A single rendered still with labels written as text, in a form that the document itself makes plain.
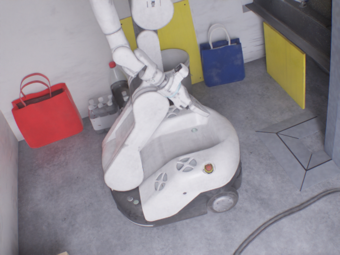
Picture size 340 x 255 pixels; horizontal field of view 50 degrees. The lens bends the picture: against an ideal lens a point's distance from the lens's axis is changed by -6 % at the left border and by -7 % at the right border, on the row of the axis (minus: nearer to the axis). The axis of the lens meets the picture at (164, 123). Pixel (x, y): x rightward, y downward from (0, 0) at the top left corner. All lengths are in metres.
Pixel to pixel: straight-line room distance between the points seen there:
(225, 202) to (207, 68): 1.10
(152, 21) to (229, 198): 0.92
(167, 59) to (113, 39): 1.40
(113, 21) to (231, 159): 0.86
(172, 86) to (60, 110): 1.33
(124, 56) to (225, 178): 0.77
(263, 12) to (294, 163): 1.11
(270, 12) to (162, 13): 1.39
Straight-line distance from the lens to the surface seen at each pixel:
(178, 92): 1.40
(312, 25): 2.26
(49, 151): 2.69
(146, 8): 1.41
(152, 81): 1.37
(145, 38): 1.50
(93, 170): 2.40
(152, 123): 1.66
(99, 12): 1.23
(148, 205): 1.80
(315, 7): 2.16
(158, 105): 1.61
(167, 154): 1.89
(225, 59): 2.67
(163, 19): 1.43
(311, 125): 2.39
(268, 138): 2.31
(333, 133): 2.08
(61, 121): 2.64
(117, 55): 1.28
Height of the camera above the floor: 1.60
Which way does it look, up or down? 39 degrees down
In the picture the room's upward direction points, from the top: 15 degrees counter-clockwise
